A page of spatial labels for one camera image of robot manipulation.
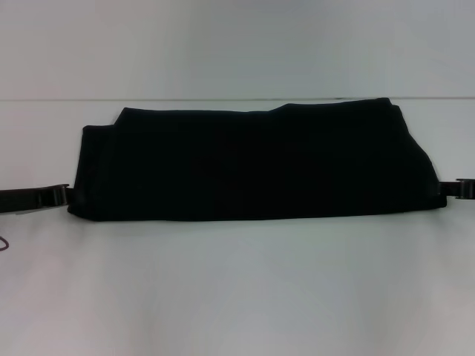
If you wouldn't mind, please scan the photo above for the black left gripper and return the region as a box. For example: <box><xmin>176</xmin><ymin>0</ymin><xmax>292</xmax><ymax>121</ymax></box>
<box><xmin>0</xmin><ymin>182</ymin><xmax>73</xmax><ymax>214</ymax></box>

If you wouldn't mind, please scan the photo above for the black t-shirt with FREE print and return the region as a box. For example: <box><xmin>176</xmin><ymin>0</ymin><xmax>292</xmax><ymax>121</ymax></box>
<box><xmin>68</xmin><ymin>96</ymin><xmax>448</xmax><ymax>224</ymax></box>

